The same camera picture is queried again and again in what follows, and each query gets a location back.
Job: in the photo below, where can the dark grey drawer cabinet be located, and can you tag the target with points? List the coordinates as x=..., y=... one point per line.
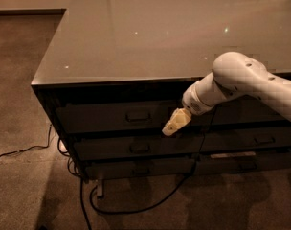
x=124, y=51

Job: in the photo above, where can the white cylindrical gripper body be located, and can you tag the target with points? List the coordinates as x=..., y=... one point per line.
x=192, y=103

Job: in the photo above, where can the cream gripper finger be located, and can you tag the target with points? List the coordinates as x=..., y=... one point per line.
x=179, y=118

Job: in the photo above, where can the dark wall baseboard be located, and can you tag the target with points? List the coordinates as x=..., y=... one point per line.
x=13, y=12

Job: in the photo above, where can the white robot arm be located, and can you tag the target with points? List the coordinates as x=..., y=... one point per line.
x=233, y=75

